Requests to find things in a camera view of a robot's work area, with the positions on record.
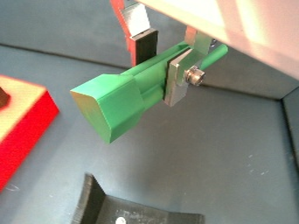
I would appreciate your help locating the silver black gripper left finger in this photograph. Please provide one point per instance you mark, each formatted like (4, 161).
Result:
(141, 35)

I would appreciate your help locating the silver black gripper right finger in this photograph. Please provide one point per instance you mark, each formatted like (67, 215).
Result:
(183, 76)

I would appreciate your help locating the green three prong object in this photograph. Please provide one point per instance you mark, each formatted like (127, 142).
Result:
(113, 99)

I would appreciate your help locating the red peg board block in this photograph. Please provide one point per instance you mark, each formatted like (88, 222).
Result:
(25, 117)

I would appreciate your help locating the black curved fixture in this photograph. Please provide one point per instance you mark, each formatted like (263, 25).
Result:
(99, 208)

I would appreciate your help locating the dark brown hexagonal peg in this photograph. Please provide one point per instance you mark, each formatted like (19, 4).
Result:
(4, 98)

